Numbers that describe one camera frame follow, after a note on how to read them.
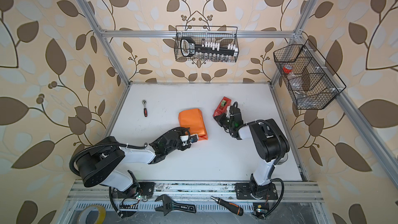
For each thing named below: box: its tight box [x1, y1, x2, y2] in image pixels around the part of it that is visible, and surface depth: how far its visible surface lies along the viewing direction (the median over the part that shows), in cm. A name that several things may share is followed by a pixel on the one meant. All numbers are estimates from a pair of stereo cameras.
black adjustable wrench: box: [154, 193, 197, 217], surface depth 71 cm
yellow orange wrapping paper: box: [178, 108, 209, 142], surface depth 95 cm
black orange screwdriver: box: [210, 195, 244, 216], surface depth 70 cm
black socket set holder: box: [180, 36, 239, 58], surface depth 84 cm
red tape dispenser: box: [212, 96, 232, 117], surface depth 103 cm
